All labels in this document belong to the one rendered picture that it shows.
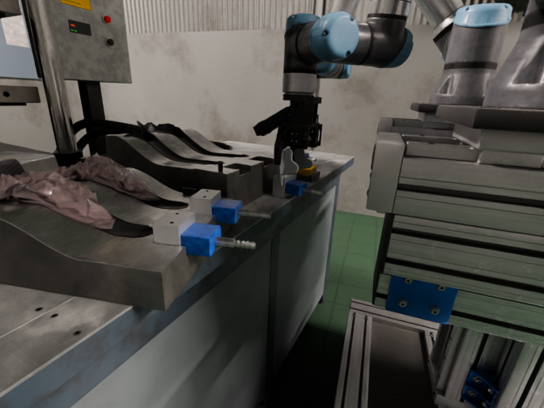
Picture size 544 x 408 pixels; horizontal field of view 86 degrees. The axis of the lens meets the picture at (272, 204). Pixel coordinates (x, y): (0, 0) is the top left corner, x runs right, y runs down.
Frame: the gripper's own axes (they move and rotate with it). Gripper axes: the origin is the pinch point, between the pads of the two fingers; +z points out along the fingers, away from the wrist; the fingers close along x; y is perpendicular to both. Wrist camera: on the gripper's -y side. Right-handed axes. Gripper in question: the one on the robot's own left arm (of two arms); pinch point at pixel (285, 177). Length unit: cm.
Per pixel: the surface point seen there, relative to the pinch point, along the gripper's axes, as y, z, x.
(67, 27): -91, -39, -5
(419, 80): -10, -36, 214
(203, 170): -8.0, -4.2, -20.3
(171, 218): 6.7, -3.6, -39.9
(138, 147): -28.7, -6.5, -21.7
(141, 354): 2.9, 18.7, -44.5
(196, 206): 2.7, -2.1, -32.1
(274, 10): -133, -89, 183
